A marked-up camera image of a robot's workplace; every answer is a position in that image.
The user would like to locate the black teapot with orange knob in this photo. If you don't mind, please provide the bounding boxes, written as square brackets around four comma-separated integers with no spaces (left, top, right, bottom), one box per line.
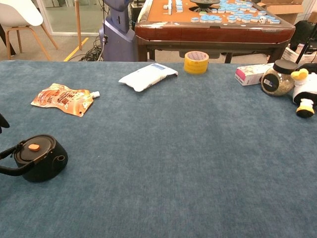
[0,134,69,183]

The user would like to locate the orange spouted snack pouch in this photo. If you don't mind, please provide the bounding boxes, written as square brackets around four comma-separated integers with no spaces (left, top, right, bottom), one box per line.
[30,83,101,118]

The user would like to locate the upright white tile row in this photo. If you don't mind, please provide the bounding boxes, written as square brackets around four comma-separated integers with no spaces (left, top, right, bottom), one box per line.
[162,0,173,15]

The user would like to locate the penguin plush toy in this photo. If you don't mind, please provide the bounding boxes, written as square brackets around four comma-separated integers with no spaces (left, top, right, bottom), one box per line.
[290,63,317,119]

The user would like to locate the white chair with wooden legs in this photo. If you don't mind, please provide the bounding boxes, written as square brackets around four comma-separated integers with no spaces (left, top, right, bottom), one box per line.
[0,0,59,61]

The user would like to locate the black bag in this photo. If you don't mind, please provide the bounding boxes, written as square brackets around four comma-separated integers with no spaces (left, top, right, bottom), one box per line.
[289,20,317,53]

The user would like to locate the brown mahjong table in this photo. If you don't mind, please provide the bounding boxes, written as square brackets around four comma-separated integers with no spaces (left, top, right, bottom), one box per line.
[135,0,297,64]

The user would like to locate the yellow tape roll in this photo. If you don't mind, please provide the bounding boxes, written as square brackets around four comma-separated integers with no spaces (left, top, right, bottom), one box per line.
[183,51,210,75]

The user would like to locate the pink and white carton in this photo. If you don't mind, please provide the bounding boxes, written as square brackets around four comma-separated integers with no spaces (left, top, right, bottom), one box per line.
[234,63,275,87]

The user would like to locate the black floor cables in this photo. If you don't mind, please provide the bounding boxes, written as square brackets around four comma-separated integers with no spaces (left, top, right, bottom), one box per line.
[79,36,105,62]

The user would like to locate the cardboard box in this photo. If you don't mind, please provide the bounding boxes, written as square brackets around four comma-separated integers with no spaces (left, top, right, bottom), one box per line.
[257,0,305,25]

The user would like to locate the white plastic pouch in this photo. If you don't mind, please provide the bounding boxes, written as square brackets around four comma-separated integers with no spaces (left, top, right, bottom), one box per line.
[118,63,178,93]

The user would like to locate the glass jar with black lid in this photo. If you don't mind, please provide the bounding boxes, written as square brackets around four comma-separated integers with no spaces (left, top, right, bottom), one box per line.
[261,59,299,97]

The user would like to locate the black mahjong table centre disc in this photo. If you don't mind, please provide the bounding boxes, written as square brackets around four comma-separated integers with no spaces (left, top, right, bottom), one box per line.
[189,0,221,12]

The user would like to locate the purple robot base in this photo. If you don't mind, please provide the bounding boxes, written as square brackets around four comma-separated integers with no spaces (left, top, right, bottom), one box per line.
[99,0,138,62]

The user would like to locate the stack of printed papers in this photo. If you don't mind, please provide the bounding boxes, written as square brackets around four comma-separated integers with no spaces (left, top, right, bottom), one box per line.
[281,44,317,65]

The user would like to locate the blue felt table cloth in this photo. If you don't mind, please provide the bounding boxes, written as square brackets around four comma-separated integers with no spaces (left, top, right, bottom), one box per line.
[0,60,317,238]

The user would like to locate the wooden pole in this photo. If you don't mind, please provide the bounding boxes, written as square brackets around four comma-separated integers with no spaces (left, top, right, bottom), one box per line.
[74,0,83,51]

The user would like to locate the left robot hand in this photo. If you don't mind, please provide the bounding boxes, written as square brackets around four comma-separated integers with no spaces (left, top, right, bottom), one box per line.
[0,114,10,135]

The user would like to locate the black stand pole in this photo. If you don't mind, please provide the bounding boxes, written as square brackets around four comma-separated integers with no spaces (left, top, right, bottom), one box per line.
[296,36,313,64]

